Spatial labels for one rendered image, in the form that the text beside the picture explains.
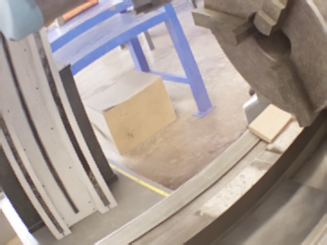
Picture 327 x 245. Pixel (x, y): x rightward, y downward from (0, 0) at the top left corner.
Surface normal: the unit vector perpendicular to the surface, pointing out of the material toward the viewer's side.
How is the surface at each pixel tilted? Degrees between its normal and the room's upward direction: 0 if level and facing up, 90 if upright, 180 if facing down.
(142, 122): 90
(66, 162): 90
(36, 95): 90
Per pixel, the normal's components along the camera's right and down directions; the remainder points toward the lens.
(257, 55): -0.72, 0.51
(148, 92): 0.56, 0.19
